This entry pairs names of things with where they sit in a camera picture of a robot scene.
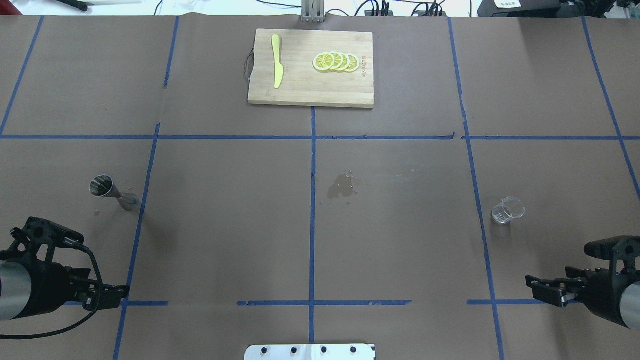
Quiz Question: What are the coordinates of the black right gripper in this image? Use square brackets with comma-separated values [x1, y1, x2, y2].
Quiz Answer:
[525, 266, 636, 328]

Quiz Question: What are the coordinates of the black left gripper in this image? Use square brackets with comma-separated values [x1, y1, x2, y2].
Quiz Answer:
[27, 260, 131, 317]

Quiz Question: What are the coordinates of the clear glass measuring cup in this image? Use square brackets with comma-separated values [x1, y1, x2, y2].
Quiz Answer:
[491, 196, 526, 225]

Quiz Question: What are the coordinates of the steel jigger shaker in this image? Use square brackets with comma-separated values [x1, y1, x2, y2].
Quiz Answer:
[89, 174, 139, 211]

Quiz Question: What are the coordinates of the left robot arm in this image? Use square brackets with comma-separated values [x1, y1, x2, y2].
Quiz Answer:
[0, 260, 131, 321]

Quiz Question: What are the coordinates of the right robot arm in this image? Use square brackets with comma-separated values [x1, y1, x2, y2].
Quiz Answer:
[525, 266, 640, 332]

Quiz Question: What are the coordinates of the black tool on bench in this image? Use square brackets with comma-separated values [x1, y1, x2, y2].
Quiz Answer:
[55, 0, 89, 13]

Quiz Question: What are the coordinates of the yellow plastic knife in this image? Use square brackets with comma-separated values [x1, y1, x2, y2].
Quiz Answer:
[270, 34, 284, 90]

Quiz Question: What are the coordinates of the bamboo cutting board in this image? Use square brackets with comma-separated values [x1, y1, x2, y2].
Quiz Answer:
[247, 28, 375, 109]

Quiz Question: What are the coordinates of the lemon slice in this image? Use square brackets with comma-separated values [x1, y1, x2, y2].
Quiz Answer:
[343, 54, 361, 73]
[334, 52, 351, 72]
[312, 52, 335, 72]
[330, 51, 341, 71]

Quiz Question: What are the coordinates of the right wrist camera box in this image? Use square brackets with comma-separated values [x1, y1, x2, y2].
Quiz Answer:
[583, 235, 640, 275]

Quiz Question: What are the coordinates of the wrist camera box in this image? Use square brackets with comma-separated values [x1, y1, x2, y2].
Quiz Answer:
[583, 235, 640, 275]
[7, 216, 85, 264]

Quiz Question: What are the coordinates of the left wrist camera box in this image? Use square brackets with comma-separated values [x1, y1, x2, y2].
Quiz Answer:
[7, 216, 85, 264]

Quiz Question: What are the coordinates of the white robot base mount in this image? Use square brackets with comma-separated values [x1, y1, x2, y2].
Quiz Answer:
[244, 343, 377, 360]

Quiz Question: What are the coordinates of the metal cutting board handle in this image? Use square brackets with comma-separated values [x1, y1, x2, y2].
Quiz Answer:
[243, 48, 255, 84]

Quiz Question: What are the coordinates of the aluminium frame post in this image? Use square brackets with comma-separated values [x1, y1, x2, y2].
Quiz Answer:
[301, 0, 326, 23]

